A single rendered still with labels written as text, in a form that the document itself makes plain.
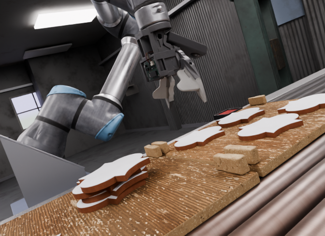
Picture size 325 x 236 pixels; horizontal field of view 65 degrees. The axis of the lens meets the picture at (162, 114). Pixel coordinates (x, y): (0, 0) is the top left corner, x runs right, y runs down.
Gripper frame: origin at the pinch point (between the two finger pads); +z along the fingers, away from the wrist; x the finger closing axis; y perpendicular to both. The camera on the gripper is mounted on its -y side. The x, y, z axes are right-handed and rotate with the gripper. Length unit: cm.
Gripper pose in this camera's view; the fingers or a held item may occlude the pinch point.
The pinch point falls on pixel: (188, 105)
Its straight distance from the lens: 63.4
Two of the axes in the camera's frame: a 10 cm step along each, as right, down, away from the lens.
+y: -8.1, 3.3, -4.9
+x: 5.0, -0.7, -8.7
